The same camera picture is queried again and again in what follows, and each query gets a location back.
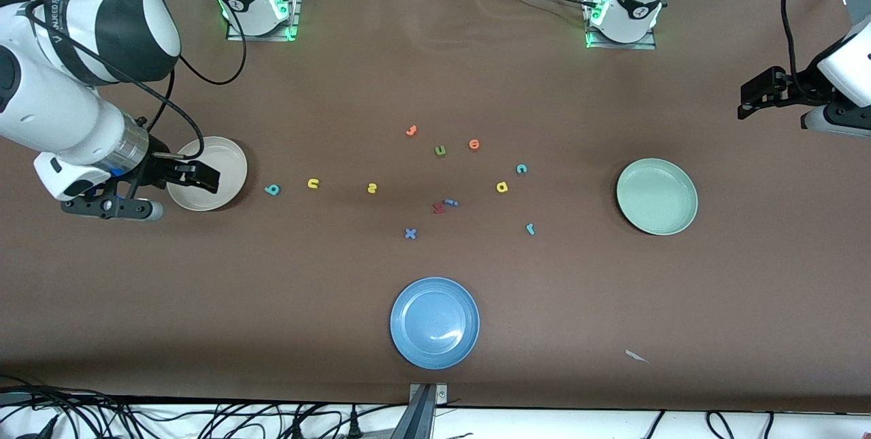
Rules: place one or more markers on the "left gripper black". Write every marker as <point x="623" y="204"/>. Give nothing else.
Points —
<point x="797" y="88"/>

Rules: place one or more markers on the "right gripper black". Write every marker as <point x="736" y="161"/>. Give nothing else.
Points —
<point x="155" y="170"/>

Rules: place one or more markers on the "teal foam letter g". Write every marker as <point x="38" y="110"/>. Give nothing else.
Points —
<point x="272" y="190"/>

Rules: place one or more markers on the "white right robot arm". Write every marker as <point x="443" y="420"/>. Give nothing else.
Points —
<point x="61" y="112"/>

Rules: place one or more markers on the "beige brown plate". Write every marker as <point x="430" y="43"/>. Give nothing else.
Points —
<point x="228" y="153"/>

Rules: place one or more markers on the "pale green plate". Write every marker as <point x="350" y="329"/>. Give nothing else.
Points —
<point x="656" y="197"/>

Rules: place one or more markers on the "blue foam letter x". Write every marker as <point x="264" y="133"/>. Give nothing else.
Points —
<point x="410" y="233"/>

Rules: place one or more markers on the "brown table cover sheet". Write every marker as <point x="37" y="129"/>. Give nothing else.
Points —
<point x="435" y="85"/>

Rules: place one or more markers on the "blue plate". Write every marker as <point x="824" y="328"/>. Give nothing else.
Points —
<point x="435" y="323"/>

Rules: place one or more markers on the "white paper scrap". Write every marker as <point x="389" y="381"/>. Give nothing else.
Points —
<point x="635" y="355"/>

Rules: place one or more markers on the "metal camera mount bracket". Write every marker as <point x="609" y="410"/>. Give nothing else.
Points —
<point x="427" y="395"/>

